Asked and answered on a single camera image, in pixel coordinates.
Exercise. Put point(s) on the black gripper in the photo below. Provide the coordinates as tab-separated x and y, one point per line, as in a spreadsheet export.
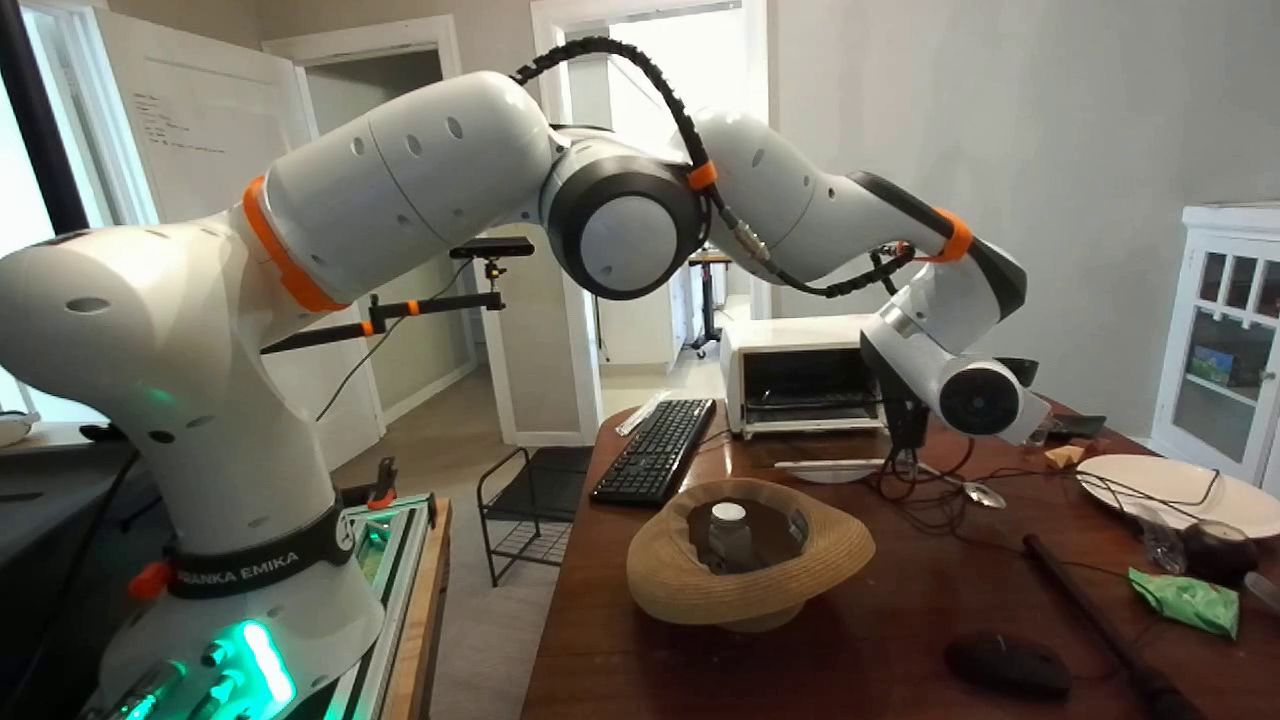
898	382

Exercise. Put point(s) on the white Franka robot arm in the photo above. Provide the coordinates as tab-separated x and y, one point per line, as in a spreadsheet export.
401	174

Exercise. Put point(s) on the white plate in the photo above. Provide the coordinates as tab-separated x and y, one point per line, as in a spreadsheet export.
1133	487

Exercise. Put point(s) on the small metal spoon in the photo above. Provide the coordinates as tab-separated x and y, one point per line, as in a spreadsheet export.
985	493

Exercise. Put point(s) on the white toaster oven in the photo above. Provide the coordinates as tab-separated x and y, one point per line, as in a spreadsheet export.
801	342

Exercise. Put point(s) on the small tan object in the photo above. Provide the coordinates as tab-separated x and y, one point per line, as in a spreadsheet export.
1067	457

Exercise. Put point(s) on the dark grey round dish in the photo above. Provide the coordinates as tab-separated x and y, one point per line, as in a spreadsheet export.
746	541

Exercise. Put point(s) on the long black stick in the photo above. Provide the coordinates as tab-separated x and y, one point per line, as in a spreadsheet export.
1087	605

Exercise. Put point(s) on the black oval object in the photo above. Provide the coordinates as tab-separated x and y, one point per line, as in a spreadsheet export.
1007	665

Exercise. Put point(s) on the black computer keyboard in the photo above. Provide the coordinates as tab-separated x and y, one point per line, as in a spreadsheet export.
652	453

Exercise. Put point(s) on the small dark jar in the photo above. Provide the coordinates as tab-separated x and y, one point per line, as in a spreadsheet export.
1206	553

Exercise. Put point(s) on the green cloth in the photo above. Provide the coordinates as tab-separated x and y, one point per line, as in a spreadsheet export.
1185	603

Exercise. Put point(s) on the small orange clip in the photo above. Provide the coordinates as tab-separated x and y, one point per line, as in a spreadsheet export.
701	174

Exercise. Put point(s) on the white glass door cabinet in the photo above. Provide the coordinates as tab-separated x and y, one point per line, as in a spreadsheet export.
1226	344

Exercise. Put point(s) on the black folding chair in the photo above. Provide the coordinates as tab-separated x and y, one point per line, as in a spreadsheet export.
532	487

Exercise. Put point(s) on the wooden workbench top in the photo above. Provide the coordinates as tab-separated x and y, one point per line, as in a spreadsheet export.
431	643

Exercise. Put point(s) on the whiteboard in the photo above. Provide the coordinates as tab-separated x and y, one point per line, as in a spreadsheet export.
202	122

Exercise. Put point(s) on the black stereo camera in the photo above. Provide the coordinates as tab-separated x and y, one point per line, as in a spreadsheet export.
489	251

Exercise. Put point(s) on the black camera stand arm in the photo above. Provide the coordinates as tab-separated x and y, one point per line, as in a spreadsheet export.
425	304

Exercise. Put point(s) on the aluminium base frame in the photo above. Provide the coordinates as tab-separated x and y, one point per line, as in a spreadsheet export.
401	572

